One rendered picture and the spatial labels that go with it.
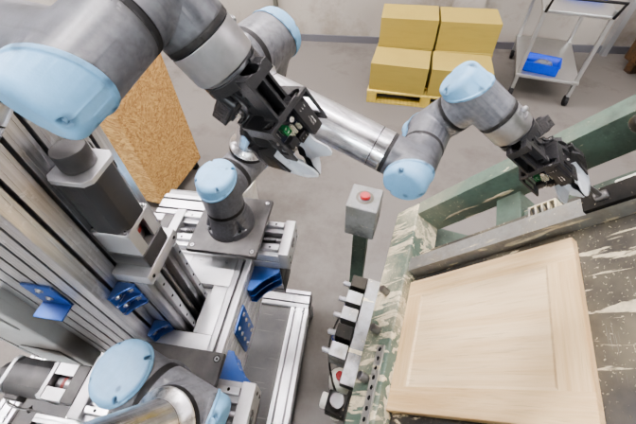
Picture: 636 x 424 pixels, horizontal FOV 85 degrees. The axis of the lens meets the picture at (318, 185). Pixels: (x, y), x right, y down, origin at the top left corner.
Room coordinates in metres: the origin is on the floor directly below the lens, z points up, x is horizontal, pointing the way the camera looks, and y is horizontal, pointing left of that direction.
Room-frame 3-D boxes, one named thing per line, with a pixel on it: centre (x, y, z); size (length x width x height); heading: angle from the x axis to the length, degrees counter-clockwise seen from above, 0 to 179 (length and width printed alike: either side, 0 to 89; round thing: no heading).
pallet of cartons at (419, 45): (3.03, -1.11, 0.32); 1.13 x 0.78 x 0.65; 80
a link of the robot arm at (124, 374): (0.19, 0.37, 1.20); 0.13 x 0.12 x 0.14; 62
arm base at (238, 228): (0.68, 0.28, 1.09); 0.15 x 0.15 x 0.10
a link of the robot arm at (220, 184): (0.68, 0.28, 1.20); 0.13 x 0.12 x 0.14; 150
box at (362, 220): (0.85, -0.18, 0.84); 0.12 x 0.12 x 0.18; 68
